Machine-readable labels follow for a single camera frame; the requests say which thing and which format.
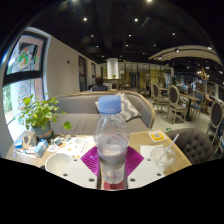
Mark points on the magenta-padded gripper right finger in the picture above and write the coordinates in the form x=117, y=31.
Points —
x=146, y=170

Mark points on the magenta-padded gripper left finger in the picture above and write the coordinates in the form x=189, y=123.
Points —
x=80, y=173

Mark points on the clear blue-capped water bottle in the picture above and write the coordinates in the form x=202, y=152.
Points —
x=111, y=133

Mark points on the clear plastic cup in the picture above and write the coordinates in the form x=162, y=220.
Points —
x=162, y=160

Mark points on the white paper napkin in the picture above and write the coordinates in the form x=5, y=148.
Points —
x=146, y=150

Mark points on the white printed mug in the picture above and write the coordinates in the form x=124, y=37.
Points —
x=57, y=164

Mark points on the flat round red coaster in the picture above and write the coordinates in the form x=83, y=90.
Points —
x=113, y=186

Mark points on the yellow square table sticker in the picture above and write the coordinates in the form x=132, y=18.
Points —
x=156, y=135

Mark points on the white drinking straw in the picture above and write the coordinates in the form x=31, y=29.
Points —
x=171, y=143

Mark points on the printed menu sheet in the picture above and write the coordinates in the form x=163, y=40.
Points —
x=58, y=141

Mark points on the small blue box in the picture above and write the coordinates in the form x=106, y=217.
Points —
x=40, y=148

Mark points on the grey curved sofa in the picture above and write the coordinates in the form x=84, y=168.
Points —
x=76, y=123

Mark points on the dark tufted armchair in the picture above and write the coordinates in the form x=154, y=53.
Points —
x=195, y=143

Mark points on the group of dining chairs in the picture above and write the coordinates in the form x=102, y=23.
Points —
x=175, y=103

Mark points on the green potted plant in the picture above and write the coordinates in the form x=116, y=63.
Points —
x=38, y=113

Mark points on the person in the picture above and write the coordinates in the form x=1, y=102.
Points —
x=99, y=86

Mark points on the white round column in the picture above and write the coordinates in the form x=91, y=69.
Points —
x=112, y=68

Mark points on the black-framed decorated window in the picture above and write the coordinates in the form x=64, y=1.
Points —
x=23, y=66

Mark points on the group of ceiling lights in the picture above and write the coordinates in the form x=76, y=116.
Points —
x=85, y=19

